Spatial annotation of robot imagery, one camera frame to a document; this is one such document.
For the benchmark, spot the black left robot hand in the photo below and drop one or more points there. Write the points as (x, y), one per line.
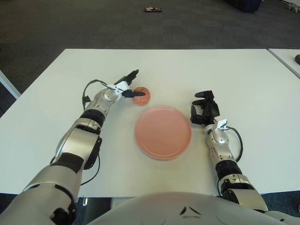
(130, 75)

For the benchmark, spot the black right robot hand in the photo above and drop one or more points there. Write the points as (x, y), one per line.
(211, 109)

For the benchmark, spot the red yellow apple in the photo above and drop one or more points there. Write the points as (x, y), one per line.
(143, 101)

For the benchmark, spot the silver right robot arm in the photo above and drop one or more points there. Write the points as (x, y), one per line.
(222, 150)

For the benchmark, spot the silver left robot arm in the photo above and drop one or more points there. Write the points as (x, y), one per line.
(75, 143)

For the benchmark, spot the pink round plate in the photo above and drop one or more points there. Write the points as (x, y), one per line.
(162, 132)

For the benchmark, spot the small black red floor object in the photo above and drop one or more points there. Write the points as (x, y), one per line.
(152, 9)

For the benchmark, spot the grey handheld controller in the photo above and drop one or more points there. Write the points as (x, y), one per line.
(297, 58)

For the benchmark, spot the dark bulky floor object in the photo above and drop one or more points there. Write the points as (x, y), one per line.
(243, 5)

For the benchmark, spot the grey robot torso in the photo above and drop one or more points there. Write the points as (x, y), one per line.
(164, 208)

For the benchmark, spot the small grey floor toy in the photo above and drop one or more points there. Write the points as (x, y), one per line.
(293, 7)

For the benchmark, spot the white table frame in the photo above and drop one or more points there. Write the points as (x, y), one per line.
(9, 85)

